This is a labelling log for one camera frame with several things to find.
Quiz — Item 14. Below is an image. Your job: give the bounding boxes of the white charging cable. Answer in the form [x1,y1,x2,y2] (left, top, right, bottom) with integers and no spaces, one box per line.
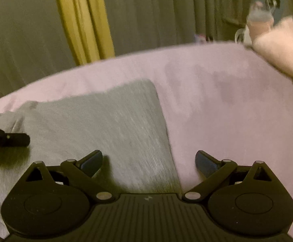
[234,28,248,44]

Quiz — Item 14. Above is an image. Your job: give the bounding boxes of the pink bed sheet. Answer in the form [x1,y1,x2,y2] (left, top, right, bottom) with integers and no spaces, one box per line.
[0,40,293,235]

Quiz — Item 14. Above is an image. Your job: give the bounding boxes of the yellow curtain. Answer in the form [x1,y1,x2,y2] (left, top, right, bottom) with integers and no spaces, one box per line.
[52,0,117,66]

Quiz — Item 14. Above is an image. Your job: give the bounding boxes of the small pink figure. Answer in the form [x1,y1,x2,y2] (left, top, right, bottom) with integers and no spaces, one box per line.
[252,1,266,14]

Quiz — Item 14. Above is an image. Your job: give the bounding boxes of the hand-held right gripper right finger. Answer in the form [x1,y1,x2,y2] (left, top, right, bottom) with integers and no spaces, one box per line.
[182,150,273,203]

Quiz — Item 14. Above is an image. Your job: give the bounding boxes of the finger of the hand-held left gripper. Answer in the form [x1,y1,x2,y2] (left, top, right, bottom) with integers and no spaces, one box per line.
[0,132,31,147]

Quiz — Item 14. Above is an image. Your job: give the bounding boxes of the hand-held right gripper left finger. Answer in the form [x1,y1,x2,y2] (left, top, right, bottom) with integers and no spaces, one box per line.
[25,150,115,203]

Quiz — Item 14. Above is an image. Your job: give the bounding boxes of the grey-green curtain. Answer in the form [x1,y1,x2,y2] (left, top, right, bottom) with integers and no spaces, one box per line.
[100,0,253,57]
[0,0,77,105]

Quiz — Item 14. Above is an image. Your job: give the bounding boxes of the grey pants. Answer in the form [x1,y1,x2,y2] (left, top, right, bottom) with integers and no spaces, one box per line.
[0,79,182,240]

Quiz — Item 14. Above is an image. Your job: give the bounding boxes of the pink plush toy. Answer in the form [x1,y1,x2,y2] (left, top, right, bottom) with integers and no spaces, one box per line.
[247,9,293,81]

